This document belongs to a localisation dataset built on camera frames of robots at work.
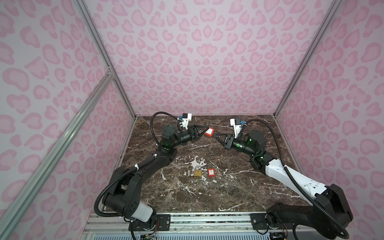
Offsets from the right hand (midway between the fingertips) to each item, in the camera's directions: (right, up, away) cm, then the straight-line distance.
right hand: (215, 136), depth 70 cm
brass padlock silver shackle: (-8, -23, +18) cm, 30 cm away
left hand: (-3, +4, 0) cm, 5 cm away
